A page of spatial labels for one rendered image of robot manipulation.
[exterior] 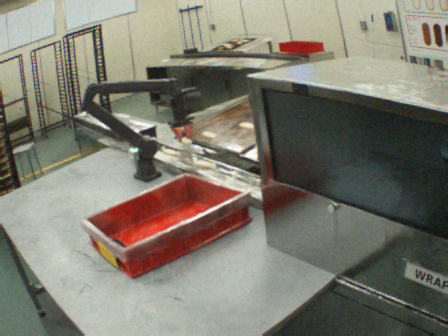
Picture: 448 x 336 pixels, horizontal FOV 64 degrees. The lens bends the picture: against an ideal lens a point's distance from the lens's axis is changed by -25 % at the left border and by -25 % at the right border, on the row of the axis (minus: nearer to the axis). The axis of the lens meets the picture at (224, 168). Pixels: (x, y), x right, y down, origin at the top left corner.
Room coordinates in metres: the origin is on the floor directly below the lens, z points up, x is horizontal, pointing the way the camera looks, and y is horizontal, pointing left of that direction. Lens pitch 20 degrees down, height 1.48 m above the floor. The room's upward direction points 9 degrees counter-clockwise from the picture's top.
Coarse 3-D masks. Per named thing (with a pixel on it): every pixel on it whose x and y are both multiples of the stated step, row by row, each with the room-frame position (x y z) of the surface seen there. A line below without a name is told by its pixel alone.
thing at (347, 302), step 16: (80, 144) 3.27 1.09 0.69; (96, 144) 2.84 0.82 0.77; (336, 288) 0.90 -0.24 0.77; (352, 288) 0.85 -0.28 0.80; (320, 304) 0.95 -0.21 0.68; (336, 304) 0.90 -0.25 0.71; (352, 304) 0.84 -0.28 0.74; (368, 304) 0.79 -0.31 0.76; (384, 304) 0.74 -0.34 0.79; (400, 304) 0.69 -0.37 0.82; (304, 320) 1.01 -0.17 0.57; (320, 320) 0.95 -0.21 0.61; (336, 320) 0.89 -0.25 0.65; (352, 320) 0.84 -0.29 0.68; (368, 320) 0.78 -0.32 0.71; (384, 320) 0.73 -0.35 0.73; (400, 320) 0.69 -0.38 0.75; (416, 320) 0.64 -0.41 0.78; (432, 320) 0.59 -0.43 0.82
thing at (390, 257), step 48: (336, 96) 0.88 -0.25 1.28; (384, 96) 0.77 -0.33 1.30; (432, 96) 0.73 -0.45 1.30; (288, 192) 1.05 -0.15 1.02; (288, 240) 1.07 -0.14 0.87; (336, 240) 0.91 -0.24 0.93; (384, 240) 0.76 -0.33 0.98; (432, 240) 0.64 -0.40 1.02; (384, 288) 0.75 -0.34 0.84; (432, 288) 0.62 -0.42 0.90
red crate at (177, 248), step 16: (176, 208) 1.50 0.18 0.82; (192, 208) 1.48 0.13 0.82; (208, 208) 1.46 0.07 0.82; (240, 208) 1.30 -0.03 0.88; (144, 224) 1.40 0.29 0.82; (160, 224) 1.39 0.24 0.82; (176, 224) 1.37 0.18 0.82; (224, 224) 1.26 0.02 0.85; (240, 224) 1.29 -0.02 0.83; (128, 240) 1.29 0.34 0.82; (176, 240) 1.15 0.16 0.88; (192, 240) 1.19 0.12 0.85; (208, 240) 1.21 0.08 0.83; (160, 256) 1.11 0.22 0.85; (176, 256) 1.14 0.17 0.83; (128, 272) 1.06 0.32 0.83; (144, 272) 1.06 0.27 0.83
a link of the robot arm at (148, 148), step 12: (96, 84) 1.79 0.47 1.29; (84, 96) 1.79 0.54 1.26; (84, 108) 1.77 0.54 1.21; (96, 108) 1.80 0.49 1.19; (108, 120) 1.82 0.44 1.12; (120, 120) 1.85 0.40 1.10; (120, 132) 1.83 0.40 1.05; (132, 132) 1.85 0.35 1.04; (132, 144) 1.84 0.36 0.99; (144, 144) 1.84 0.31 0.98; (144, 156) 1.84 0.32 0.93
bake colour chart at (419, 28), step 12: (408, 0) 1.59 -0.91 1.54; (420, 0) 1.54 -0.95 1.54; (432, 0) 1.48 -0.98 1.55; (444, 0) 1.42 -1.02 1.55; (408, 12) 1.60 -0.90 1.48; (420, 12) 1.55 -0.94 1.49; (432, 12) 1.49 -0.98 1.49; (444, 12) 1.43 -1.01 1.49; (408, 24) 1.62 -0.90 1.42; (420, 24) 1.56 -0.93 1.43; (432, 24) 1.50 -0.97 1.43; (444, 24) 1.44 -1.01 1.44; (408, 36) 1.63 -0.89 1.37; (420, 36) 1.57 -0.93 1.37; (432, 36) 1.51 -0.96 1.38; (444, 36) 1.45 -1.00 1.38; (408, 48) 1.64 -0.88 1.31; (420, 48) 1.57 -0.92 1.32; (432, 48) 1.52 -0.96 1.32; (444, 48) 1.46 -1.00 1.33
